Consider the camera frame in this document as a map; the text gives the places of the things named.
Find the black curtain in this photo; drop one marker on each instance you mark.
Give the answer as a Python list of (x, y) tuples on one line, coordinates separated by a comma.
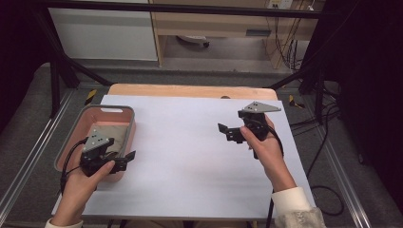
[(19, 47), (370, 79)]

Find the white table cover sheet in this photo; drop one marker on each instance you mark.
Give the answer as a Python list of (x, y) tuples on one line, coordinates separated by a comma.
[(183, 158)]

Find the person's left hand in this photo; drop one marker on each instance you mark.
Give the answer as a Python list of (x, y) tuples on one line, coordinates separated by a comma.
[(82, 190)]

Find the black metal stand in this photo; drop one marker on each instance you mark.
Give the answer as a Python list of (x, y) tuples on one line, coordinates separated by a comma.
[(55, 79), (318, 82)]

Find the white office chair base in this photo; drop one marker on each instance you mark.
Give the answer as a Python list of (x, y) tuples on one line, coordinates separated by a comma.
[(193, 39)]

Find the beige cloth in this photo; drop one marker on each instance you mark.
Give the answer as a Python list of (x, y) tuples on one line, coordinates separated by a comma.
[(118, 133)]

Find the person's right hand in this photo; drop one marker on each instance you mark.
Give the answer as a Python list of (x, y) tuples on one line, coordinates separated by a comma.
[(266, 148)]

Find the white cabinet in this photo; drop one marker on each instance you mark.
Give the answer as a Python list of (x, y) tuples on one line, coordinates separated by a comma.
[(104, 34)]

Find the pink basket with grey rim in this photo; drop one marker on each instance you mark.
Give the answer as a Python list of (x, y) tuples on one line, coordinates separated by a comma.
[(88, 118)]

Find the light wooden desk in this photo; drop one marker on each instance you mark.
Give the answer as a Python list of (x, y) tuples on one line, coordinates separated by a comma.
[(202, 25)]

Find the white power strip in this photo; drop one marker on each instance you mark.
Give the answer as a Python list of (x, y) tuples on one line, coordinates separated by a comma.
[(279, 3)]

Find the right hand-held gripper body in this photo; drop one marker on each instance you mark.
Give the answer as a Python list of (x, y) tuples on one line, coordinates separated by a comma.
[(256, 122)]

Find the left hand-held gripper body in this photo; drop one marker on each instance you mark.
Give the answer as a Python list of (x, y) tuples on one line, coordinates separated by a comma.
[(95, 152)]

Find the aluminium floor rail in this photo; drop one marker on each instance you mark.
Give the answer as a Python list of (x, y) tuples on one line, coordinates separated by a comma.
[(347, 180), (34, 148)]

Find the black metal crossbar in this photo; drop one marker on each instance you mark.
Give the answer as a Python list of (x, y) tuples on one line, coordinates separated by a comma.
[(190, 11)]

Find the yellow and black tape marker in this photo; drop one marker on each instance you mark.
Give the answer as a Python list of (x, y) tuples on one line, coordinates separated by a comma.
[(91, 96), (296, 103)]

